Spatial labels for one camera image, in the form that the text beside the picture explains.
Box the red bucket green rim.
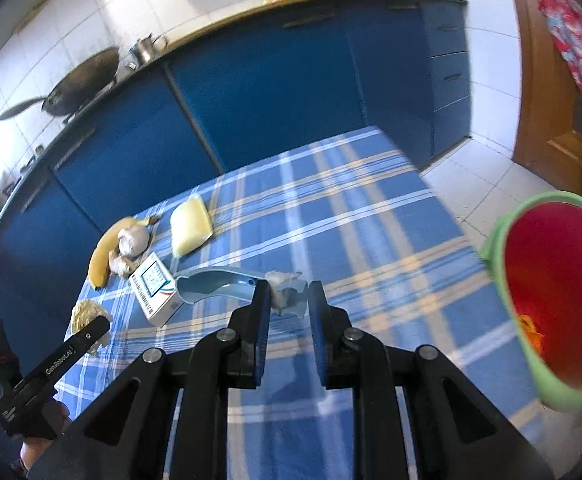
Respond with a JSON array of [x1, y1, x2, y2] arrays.
[[480, 191, 582, 415]]

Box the black wok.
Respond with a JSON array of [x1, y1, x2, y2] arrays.
[[0, 47, 120, 122]]

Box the blue plaid tablecloth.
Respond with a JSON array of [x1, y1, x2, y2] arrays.
[[52, 124, 547, 480]]

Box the blue plastic scoop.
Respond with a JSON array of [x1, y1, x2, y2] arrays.
[[175, 266, 308, 318]]

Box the yellow sponge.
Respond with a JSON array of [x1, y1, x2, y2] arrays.
[[169, 195, 213, 258]]

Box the left hand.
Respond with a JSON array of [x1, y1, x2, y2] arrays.
[[20, 400, 72, 471]]

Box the ginger root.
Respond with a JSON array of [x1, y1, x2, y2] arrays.
[[108, 249, 137, 280]]

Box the yellow banana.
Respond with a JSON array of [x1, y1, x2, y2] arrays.
[[87, 217, 153, 289]]

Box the blue kitchen cabinets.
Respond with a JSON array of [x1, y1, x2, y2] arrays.
[[0, 0, 473, 411]]

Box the garlic bulb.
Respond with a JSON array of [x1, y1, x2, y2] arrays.
[[118, 224, 150, 259]]

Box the wooden door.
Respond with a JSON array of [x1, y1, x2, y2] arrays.
[[513, 0, 582, 196]]

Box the white paper box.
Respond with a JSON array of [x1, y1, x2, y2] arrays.
[[128, 252, 183, 327]]

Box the steel teapot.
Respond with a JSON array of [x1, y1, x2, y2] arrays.
[[130, 35, 169, 66]]

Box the orange mesh net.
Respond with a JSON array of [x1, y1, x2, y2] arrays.
[[518, 314, 544, 356]]

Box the white paper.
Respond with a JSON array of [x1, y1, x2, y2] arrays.
[[265, 271, 306, 312], [70, 299, 112, 358]]

